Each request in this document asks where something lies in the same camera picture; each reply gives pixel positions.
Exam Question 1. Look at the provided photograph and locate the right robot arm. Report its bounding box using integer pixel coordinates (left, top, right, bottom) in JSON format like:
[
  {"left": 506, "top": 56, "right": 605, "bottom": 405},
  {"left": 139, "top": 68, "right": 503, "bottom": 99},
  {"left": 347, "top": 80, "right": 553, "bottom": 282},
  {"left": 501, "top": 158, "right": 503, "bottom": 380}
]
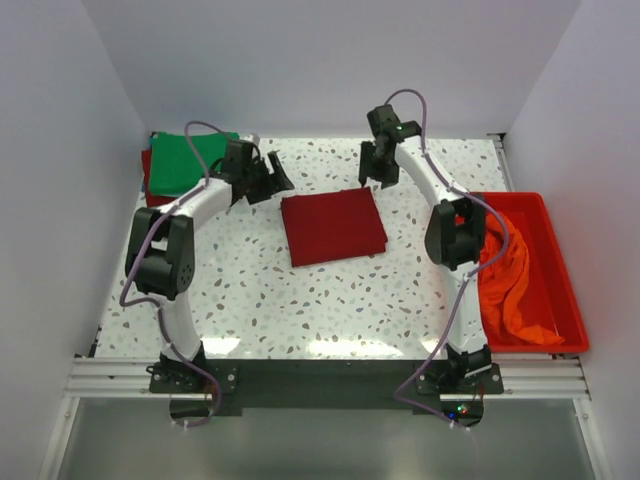
[{"left": 358, "top": 104, "right": 492, "bottom": 388}]

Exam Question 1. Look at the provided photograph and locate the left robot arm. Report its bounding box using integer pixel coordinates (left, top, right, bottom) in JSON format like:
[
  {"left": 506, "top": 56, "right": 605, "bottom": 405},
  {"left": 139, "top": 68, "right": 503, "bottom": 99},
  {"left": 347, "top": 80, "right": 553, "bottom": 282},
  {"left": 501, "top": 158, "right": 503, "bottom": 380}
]
[{"left": 119, "top": 140, "right": 294, "bottom": 393}]

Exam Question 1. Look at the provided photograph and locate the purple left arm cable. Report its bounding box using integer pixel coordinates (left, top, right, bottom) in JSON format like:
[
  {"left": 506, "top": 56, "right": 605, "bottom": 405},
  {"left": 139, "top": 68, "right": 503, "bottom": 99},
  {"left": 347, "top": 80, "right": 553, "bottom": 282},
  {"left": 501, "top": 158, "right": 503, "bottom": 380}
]
[{"left": 119, "top": 120, "right": 224, "bottom": 427}]

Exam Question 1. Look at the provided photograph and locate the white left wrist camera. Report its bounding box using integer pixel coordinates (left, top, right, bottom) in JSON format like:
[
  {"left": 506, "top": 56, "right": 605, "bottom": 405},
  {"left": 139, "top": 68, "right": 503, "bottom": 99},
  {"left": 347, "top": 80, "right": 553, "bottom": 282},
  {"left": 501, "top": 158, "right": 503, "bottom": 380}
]
[{"left": 242, "top": 133, "right": 260, "bottom": 146}]

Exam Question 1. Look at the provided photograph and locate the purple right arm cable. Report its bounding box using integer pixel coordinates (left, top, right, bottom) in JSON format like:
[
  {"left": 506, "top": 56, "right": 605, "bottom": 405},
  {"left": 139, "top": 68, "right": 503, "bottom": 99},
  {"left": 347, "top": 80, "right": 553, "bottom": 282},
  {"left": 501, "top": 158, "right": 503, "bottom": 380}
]
[{"left": 393, "top": 89, "right": 511, "bottom": 417}]

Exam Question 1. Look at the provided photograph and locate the crumpled orange t shirt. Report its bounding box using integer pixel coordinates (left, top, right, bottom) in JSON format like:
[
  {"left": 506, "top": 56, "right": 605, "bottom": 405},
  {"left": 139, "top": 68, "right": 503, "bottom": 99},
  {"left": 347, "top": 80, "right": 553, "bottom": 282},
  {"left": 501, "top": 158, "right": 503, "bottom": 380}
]
[{"left": 478, "top": 214, "right": 564, "bottom": 346}]

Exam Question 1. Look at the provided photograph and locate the dark red t shirt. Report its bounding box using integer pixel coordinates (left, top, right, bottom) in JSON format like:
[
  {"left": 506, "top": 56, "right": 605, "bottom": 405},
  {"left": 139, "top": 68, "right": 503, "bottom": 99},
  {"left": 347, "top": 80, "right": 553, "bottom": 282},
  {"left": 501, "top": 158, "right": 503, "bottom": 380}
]
[
  {"left": 281, "top": 187, "right": 388, "bottom": 267},
  {"left": 141, "top": 148, "right": 174, "bottom": 208}
]

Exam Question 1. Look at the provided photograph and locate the folded dark red t shirt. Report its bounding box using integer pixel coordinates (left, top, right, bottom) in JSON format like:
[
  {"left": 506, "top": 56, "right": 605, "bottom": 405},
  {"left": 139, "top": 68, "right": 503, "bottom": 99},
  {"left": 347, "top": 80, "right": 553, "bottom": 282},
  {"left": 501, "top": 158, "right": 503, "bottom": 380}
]
[{"left": 141, "top": 148, "right": 174, "bottom": 208}]

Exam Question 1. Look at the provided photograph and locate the red plastic bin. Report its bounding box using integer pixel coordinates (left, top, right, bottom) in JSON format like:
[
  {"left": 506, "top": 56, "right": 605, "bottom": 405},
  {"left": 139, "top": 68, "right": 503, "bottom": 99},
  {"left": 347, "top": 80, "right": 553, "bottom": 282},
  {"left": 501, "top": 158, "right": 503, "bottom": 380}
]
[{"left": 484, "top": 192, "right": 589, "bottom": 354}]

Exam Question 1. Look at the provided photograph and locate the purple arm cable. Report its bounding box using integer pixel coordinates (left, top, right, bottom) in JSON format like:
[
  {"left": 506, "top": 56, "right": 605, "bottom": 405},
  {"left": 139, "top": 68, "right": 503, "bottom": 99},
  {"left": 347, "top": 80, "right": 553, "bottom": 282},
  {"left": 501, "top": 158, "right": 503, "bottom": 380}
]
[
  {"left": 119, "top": 120, "right": 224, "bottom": 427},
  {"left": 393, "top": 89, "right": 511, "bottom": 417}
]

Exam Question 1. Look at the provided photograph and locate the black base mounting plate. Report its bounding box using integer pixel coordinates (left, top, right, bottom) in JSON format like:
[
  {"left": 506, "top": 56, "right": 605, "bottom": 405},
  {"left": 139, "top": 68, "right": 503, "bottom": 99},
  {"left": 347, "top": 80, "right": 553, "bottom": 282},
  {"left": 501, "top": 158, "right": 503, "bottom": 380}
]
[{"left": 146, "top": 359, "right": 504, "bottom": 420}]

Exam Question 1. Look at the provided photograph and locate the folded green t shirt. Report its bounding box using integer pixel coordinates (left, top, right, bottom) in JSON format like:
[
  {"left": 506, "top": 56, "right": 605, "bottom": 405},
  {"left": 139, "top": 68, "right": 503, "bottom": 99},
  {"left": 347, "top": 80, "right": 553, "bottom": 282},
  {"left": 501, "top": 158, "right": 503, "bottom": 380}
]
[{"left": 150, "top": 132, "right": 240, "bottom": 197}]

